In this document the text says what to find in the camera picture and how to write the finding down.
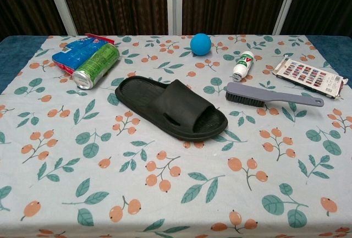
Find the colour swatch card pack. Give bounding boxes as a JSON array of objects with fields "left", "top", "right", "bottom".
[{"left": 272, "top": 55, "right": 348, "bottom": 101}]

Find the white bottle green label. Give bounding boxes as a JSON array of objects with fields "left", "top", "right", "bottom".
[{"left": 232, "top": 51, "right": 255, "bottom": 82}]

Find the black rubber slipper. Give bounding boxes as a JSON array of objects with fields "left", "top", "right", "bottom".
[{"left": 114, "top": 75, "right": 229, "bottom": 142}]

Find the blue snack bag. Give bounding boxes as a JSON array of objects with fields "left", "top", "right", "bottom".
[{"left": 52, "top": 32, "right": 116, "bottom": 76}]

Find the blue rubber ball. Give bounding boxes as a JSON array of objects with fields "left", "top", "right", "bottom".
[{"left": 190, "top": 32, "right": 212, "bottom": 57}]

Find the grey brush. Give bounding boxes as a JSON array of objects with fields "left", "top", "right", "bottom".
[{"left": 224, "top": 81, "right": 325, "bottom": 109}]

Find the brown folding screen panel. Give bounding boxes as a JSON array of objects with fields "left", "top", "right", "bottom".
[
  {"left": 0, "top": 0, "right": 65, "bottom": 43},
  {"left": 280, "top": 0, "right": 352, "bottom": 37},
  {"left": 53, "top": 0, "right": 176, "bottom": 36},
  {"left": 175, "top": 0, "right": 292, "bottom": 36}
]

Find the floral printed tablecloth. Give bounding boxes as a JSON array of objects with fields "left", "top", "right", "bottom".
[{"left": 0, "top": 34, "right": 352, "bottom": 238}]

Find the green drink can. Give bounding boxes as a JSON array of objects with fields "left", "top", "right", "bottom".
[{"left": 72, "top": 43, "right": 120, "bottom": 90}]

